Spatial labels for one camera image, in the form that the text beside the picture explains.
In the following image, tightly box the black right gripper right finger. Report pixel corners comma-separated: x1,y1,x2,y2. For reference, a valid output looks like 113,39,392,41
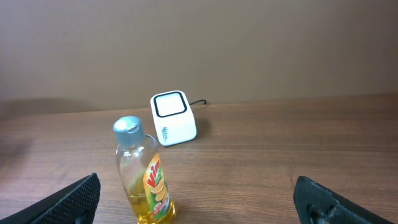
294,176,392,224

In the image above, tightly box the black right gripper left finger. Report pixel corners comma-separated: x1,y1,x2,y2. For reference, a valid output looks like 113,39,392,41
1,173,101,224

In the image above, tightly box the yellow dish soap bottle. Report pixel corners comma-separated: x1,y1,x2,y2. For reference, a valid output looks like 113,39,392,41
113,116,176,224

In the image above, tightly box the white barcode scanner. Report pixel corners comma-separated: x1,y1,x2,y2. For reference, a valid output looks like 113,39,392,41
150,90,197,146

